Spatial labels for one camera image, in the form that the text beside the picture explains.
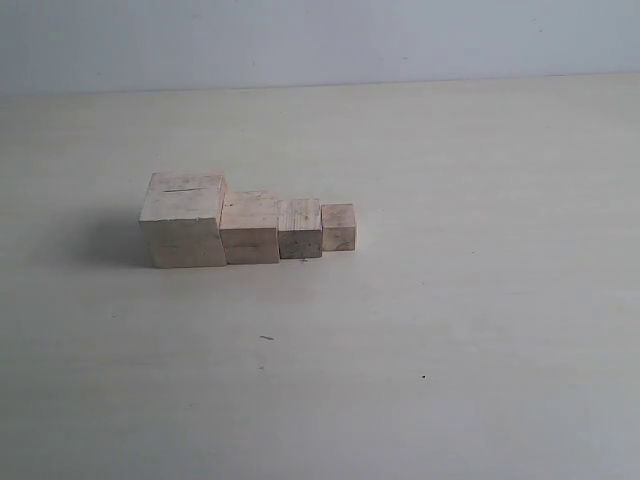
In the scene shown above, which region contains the smallest wooden cube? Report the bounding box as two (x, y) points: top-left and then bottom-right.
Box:
(321, 204), (357, 252)

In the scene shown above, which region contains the third largest wooden cube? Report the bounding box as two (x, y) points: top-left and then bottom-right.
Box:
(278, 198), (323, 259)

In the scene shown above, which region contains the second largest wooden cube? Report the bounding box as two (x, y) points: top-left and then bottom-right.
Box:
(220, 191), (280, 265)

